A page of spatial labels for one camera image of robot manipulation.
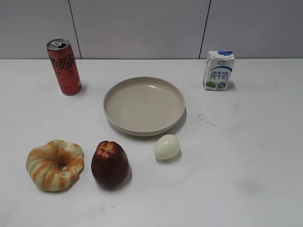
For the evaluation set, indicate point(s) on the red cola can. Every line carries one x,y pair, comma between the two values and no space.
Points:
63,62

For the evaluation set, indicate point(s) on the white blue milk carton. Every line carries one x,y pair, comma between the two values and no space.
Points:
218,69

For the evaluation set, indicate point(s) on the ring-shaped striped croissant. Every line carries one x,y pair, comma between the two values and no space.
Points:
56,165

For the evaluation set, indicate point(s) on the dark red apple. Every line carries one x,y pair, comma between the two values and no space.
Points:
109,165

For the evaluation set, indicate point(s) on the white egg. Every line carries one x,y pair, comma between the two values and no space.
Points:
167,147

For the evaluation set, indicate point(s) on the beige round plate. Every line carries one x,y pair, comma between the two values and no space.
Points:
144,106

